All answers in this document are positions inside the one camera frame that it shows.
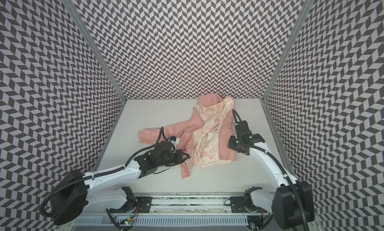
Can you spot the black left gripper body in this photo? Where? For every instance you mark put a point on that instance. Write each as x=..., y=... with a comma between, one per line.
x=168, y=159

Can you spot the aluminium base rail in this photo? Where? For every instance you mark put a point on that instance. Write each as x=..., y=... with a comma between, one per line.
x=191, y=204

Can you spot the aluminium corner post right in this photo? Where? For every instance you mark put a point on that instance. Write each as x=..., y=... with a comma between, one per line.
x=308, y=4

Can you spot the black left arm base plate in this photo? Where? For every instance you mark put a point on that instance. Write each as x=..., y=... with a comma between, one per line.
x=140, y=204

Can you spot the small green circuit board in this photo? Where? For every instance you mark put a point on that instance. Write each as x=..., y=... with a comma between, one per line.
x=127, y=222

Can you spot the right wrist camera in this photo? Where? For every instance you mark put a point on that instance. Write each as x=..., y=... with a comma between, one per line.
x=244, y=134

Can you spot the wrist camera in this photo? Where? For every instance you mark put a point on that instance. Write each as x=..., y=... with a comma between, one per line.
x=244, y=134
x=174, y=140

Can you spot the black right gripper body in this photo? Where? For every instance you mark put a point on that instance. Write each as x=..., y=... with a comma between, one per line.
x=235, y=144

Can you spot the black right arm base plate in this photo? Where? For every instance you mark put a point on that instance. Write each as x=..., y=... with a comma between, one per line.
x=244, y=205

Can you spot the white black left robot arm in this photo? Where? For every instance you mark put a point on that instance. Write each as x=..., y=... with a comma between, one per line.
x=106, y=190

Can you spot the pink Snoopy zip jacket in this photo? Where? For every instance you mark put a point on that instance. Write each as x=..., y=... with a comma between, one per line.
x=206, y=134

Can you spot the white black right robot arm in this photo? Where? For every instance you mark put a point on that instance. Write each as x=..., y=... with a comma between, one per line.
x=291, y=203

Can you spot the aluminium corner post left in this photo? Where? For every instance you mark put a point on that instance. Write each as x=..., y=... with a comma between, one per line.
x=70, y=7

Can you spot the aluminium corner post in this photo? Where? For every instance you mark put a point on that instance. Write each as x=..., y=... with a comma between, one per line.
x=70, y=7
x=308, y=4

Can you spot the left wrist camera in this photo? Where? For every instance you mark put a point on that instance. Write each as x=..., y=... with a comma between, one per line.
x=174, y=140

